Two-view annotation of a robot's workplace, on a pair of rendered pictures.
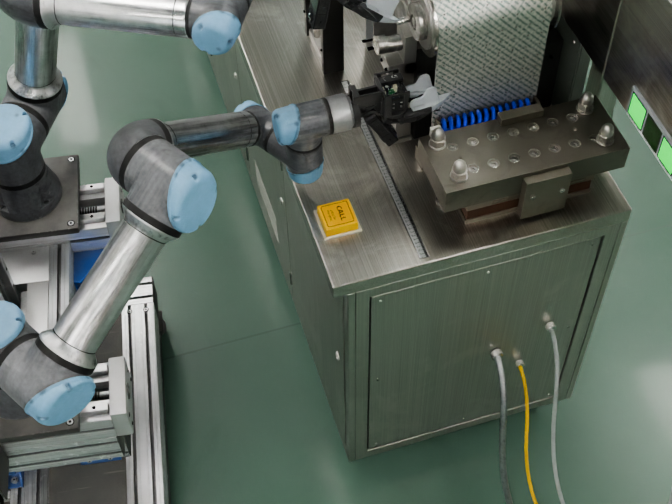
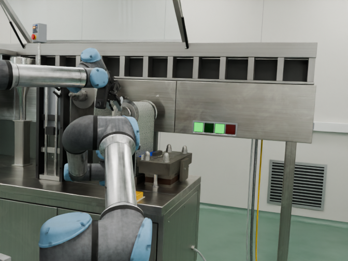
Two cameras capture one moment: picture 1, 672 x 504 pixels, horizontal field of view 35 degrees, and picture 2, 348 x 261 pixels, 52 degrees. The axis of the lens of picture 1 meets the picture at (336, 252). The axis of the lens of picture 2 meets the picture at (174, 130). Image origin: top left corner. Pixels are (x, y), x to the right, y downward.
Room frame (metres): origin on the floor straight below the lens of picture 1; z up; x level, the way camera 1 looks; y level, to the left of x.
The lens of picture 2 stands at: (0.40, 1.17, 1.34)
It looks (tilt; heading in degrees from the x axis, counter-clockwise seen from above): 5 degrees down; 304
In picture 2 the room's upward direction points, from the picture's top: 3 degrees clockwise
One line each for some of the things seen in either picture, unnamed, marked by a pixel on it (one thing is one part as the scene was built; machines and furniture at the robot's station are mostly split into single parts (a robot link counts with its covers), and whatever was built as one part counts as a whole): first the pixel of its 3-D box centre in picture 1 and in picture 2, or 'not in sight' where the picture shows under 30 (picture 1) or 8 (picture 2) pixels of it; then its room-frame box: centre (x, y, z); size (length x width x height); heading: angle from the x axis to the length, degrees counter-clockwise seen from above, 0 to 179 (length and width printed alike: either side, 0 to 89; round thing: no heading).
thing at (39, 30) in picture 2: not in sight; (38, 33); (2.15, -0.06, 1.66); 0.07 x 0.07 x 0.10; 82
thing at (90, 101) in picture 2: not in sight; (95, 95); (1.89, -0.24, 1.33); 0.25 x 0.14 x 0.14; 106
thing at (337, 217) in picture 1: (337, 217); (132, 195); (1.39, 0.00, 0.91); 0.07 x 0.07 x 0.02; 16
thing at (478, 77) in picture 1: (488, 77); (145, 139); (1.59, -0.32, 1.11); 0.23 x 0.01 x 0.18; 106
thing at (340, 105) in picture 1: (339, 112); not in sight; (1.50, -0.01, 1.11); 0.08 x 0.05 x 0.08; 16
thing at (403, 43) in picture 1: (396, 86); not in sight; (1.64, -0.14, 1.05); 0.06 x 0.05 x 0.31; 106
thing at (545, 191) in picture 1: (544, 194); (184, 169); (1.40, -0.43, 0.96); 0.10 x 0.03 x 0.11; 106
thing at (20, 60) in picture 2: not in sight; (23, 63); (2.33, -0.09, 1.50); 0.14 x 0.14 x 0.06
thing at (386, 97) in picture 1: (378, 101); not in sight; (1.52, -0.09, 1.12); 0.12 x 0.08 x 0.09; 106
